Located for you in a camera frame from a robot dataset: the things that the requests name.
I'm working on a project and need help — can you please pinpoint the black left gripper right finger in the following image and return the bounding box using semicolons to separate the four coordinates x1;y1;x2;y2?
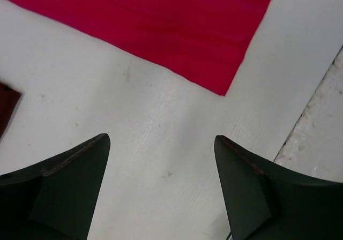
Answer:
214;136;342;239

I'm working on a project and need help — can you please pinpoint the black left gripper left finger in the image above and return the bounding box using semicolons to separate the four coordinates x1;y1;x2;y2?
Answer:
1;133;110;239

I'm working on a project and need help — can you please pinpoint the crimson red t-shirt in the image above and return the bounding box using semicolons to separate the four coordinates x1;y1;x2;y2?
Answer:
8;0;271;95

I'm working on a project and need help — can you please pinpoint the dark maroon folded t-shirt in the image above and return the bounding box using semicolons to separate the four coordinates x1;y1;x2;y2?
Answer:
0;82;21;139

